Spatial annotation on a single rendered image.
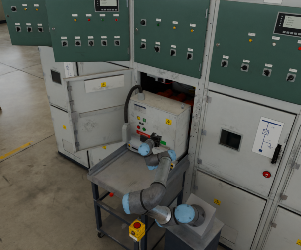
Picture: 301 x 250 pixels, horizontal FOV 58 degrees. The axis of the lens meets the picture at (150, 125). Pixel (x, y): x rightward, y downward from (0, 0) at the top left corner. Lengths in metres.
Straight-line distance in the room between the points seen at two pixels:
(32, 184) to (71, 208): 0.68
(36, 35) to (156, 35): 1.31
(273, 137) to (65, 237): 2.18
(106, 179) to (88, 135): 0.51
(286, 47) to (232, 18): 0.38
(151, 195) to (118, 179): 0.83
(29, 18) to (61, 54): 0.68
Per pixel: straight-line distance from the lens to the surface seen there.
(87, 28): 2.38
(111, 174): 2.36
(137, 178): 2.31
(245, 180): 2.35
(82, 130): 2.57
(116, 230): 2.83
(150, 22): 2.23
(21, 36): 3.09
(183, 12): 2.06
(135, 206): 1.55
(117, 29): 2.38
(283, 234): 2.58
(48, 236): 3.13
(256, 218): 2.56
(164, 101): 2.30
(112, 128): 2.66
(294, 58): 1.86
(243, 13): 1.89
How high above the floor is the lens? 2.40
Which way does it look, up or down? 31 degrees down
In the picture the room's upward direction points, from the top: 1 degrees clockwise
